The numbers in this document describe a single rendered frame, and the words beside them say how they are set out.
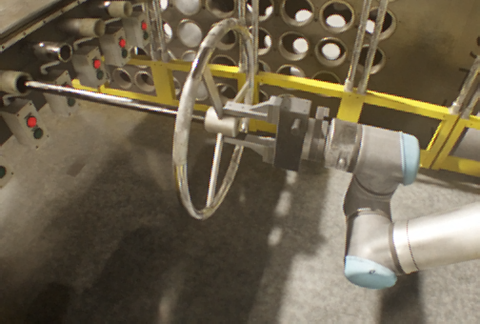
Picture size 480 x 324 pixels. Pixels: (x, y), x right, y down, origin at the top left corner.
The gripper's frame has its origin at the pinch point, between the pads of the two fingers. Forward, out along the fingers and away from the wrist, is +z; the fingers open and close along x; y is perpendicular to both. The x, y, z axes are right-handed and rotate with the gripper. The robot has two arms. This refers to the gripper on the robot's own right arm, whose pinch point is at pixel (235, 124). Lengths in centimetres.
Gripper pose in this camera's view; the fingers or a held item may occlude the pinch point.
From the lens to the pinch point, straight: 58.8
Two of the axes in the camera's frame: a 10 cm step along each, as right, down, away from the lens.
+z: -9.5, -2.0, 2.3
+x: -0.3, 7.9, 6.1
